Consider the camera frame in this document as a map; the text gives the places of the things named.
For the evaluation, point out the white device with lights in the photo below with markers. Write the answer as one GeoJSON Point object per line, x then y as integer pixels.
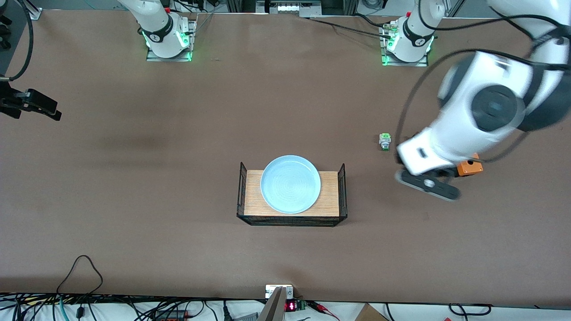
{"type": "Point", "coordinates": [287, 7]}

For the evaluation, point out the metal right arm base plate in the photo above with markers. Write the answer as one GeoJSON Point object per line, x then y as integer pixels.
{"type": "Point", "coordinates": [154, 57]}

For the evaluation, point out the aluminium frame profile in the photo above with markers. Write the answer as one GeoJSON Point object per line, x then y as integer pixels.
{"type": "Point", "coordinates": [33, 12]}

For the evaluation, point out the light blue round plate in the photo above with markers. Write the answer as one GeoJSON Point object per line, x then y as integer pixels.
{"type": "Point", "coordinates": [290, 185]}

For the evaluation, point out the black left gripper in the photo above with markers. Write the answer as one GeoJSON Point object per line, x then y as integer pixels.
{"type": "Point", "coordinates": [443, 172]}

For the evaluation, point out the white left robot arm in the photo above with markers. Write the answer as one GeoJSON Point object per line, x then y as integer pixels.
{"type": "Point", "coordinates": [490, 107]}

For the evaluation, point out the red and black clip leads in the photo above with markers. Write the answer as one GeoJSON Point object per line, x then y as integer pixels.
{"type": "Point", "coordinates": [321, 306]}

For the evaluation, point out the green push button switch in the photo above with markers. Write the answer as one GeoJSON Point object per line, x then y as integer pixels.
{"type": "Point", "coordinates": [385, 140]}

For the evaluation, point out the red digit display module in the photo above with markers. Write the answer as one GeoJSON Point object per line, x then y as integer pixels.
{"type": "Point", "coordinates": [291, 306]}

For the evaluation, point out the orange button enclosure box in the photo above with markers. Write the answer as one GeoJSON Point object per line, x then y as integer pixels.
{"type": "Point", "coordinates": [470, 167]}

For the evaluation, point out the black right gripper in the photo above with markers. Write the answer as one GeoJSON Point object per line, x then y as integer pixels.
{"type": "Point", "coordinates": [9, 102]}

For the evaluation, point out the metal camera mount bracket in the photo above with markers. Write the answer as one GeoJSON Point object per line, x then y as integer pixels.
{"type": "Point", "coordinates": [277, 301]}

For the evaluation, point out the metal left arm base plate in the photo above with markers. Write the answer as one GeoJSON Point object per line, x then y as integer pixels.
{"type": "Point", "coordinates": [419, 64]}

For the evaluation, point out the brown cardboard piece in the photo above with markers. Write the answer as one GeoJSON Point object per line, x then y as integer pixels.
{"type": "Point", "coordinates": [369, 314]}

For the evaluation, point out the black chair base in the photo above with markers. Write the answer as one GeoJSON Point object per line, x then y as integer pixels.
{"type": "Point", "coordinates": [4, 31]}

